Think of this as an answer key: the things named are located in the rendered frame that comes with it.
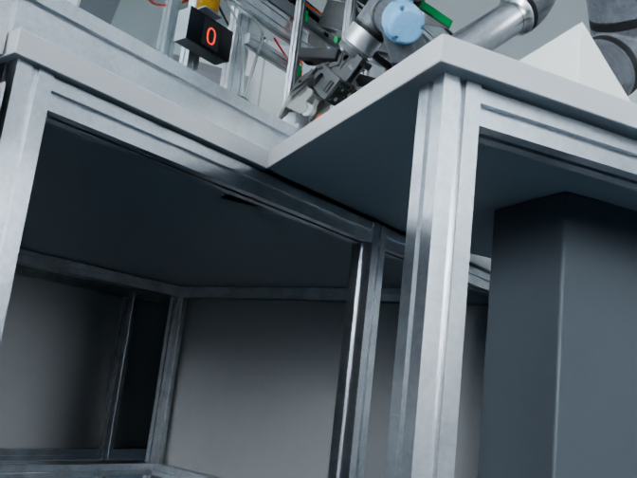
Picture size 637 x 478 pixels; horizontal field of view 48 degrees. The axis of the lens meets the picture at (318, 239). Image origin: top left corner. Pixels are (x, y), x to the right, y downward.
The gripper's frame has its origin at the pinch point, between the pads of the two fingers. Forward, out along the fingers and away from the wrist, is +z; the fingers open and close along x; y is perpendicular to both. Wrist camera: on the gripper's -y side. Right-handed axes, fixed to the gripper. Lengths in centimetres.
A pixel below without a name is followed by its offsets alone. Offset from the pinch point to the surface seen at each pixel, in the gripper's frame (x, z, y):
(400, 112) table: -45, -19, 59
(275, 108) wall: 243, 53, -268
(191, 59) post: -19.7, 2.3, -15.3
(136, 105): -59, 1, 36
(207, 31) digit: -20.2, -4.3, -15.3
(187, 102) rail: -44, 0, 25
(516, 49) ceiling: 319, -81, -190
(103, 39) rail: -60, -2, 22
